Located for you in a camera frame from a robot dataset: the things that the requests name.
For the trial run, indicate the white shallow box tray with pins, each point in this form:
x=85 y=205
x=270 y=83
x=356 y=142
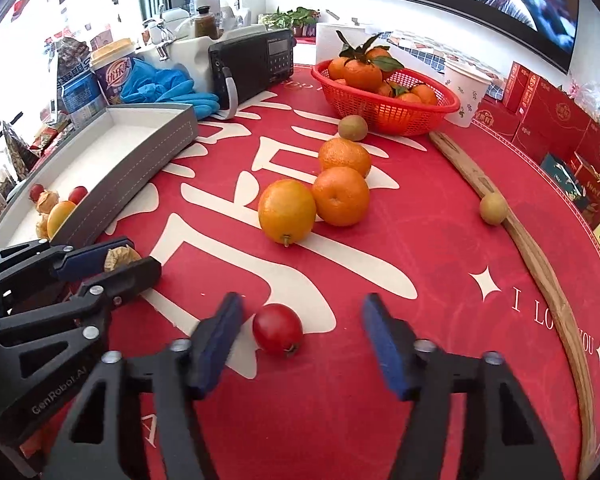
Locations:
x=113 y=156

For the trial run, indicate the mandarins in basket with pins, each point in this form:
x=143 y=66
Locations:
x=369 y=68

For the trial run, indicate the dark spice bottle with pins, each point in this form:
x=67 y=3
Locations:
x=205 y=24

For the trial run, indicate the far mandarin orange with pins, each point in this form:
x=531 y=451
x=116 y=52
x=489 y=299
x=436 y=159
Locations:
x=339 y=152

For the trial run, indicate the mandarin orange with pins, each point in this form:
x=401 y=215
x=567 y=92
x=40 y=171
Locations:
x=339 y=152
x=341 y=195

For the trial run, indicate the red gift boxes stack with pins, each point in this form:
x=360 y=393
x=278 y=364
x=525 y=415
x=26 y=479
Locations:
x=540 y=119

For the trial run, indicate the wooden back scratcher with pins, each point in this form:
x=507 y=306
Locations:
x=547 y=282

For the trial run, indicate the oval orange kumquat in tray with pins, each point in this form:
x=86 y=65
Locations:
x=58 y=216

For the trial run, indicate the large orange citrus fruit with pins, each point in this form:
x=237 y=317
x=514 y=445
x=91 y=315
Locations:
x=286 y=212

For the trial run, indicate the dark green gift bag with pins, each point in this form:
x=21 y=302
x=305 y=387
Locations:
x=560 y=173

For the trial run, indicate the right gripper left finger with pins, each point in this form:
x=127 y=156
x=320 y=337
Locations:
x=102 y=434

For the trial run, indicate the white floral paper cup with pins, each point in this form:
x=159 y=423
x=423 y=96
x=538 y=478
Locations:
x=469 y=85

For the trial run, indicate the cherry tomato in tray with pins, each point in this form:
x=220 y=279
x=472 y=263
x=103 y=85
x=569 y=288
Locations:
x=77 y=195

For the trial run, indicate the dried physalis husk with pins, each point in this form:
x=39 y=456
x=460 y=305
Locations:
x=120 y=256
x=41 y=226

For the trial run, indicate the middle mandarin orange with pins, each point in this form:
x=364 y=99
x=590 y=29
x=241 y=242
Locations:
x=341 y=195

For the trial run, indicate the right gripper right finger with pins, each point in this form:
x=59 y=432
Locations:
x=503 y=437

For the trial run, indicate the purple milk tea cup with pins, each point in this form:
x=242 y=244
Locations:
x=112 y=65

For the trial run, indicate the kiwi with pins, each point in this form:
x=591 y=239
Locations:
x=353 y=128
x=493 y=209

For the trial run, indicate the blue rubber gloves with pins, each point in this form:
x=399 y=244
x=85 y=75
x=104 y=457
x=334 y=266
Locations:
x=147 y=85

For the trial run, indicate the black portable radio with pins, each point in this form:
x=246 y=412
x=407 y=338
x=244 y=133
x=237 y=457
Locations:
x=245 y=66

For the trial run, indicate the red plastic fruit basket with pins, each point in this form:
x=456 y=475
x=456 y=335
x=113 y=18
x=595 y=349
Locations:
x=389 y=115

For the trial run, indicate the white organizer container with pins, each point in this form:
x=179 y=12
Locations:
x=190 y=54

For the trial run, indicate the red cherry tomato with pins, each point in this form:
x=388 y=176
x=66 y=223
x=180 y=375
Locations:
x=277 y=330

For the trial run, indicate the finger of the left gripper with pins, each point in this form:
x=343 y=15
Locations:
x=26 y=312
x=40 y=259

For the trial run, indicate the red round table mat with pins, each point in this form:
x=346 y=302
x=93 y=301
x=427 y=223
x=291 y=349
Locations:
x=326 y=412

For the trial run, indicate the cherry tomato tray left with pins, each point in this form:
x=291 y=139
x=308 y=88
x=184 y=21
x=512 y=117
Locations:
x=35 y=191

